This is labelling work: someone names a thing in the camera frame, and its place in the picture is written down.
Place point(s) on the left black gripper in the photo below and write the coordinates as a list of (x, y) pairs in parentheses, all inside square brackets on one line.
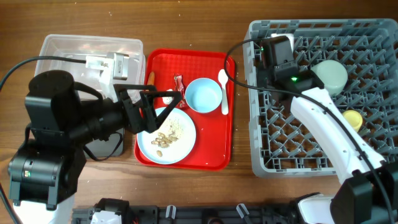
[(137, 124)]

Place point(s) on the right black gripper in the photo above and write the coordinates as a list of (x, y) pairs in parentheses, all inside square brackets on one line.
[(278, 70)]

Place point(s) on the light blue bowl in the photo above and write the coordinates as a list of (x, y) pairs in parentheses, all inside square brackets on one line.
[(203, 95)]

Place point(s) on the green bowl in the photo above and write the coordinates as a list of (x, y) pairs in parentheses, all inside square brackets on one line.
[(333, 75)]

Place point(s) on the yellow cup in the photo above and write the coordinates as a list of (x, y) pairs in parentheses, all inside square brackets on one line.
[(354, 118)]

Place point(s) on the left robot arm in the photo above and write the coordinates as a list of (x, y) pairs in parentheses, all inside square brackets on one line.
[(65, 116)]

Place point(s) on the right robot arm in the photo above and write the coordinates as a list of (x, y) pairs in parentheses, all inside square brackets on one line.
[(368, 192)]

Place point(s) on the grey dishwasher rack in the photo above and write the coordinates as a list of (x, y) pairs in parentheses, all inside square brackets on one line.
[(280, 145)]

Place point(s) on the white crumpled tissue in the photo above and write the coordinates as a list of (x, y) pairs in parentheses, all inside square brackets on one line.
[(167, 100)]

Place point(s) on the orange carrot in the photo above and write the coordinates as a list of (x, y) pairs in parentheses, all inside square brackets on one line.
[(151, 78)]

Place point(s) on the red snack wrapper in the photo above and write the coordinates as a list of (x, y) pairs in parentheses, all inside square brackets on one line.
[(179, 86)]

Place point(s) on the peanut pile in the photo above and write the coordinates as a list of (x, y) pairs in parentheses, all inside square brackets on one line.
[(163, 141)]

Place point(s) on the white plastic spoon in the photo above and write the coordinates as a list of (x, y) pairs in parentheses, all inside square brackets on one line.
[(223, 79)]

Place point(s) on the red serving tray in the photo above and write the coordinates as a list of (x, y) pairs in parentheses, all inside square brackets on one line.
[(212, 149)]

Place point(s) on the black plastic tray bin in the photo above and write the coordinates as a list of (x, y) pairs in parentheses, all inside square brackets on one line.
[(104, 148)]

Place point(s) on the clear plastic bin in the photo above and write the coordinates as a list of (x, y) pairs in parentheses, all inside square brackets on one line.
[(80, 46)]

